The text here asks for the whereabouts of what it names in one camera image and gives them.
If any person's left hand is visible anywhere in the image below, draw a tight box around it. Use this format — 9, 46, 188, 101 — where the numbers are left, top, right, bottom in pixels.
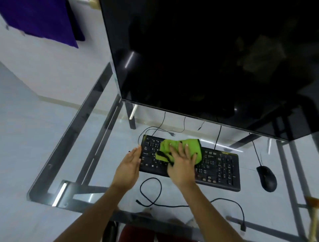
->
111, 145, 142, 192

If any person's right hand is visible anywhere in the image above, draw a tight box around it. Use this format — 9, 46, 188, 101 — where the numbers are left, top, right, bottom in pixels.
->
167, 142, 198, 189

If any green cleaning cloth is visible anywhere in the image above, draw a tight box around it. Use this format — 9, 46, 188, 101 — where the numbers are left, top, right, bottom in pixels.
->
155, 139, 203, 166

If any black computer keyboard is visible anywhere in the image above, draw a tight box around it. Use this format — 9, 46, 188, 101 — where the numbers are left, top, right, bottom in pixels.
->
139, 135, 241, 192

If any person's right forearm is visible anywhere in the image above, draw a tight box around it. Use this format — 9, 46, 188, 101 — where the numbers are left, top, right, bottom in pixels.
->
178, 183, 246, 242

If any person's left forearm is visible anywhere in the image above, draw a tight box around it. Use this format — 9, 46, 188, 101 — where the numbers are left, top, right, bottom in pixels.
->
53, 184, 128, 242

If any dark red garment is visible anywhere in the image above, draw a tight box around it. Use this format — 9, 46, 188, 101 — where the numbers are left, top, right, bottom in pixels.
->
119, 224, 200, 242

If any black computer mouse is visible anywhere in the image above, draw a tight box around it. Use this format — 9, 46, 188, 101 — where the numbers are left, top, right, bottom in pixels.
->
256, 165, 278, 193

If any large black monitor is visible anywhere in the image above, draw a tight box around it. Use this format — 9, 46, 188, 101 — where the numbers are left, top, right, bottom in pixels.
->
99, 0, 319, 143

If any purple hanging cloth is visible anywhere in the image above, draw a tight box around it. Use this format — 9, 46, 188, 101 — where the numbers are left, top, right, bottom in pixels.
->
0, 0, 86, 49

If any thin black cable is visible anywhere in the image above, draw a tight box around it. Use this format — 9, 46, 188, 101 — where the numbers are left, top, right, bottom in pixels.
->
138, 116, 186, 146
151, 111, 166, 137
214, 125, 222, 150

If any loose black cable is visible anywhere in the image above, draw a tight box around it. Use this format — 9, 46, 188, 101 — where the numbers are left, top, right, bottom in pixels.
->
136, 177, 247, 233

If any black mouse cable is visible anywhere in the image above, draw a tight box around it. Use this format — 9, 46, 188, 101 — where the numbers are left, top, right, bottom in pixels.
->
249, 133, 262, 166

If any metal desk frame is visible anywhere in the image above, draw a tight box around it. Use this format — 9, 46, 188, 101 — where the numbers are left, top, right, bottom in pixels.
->
27, 62, 319, 242

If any wooden chair post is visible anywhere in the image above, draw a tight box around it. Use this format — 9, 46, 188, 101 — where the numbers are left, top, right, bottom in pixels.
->
305, 196, 319, 242

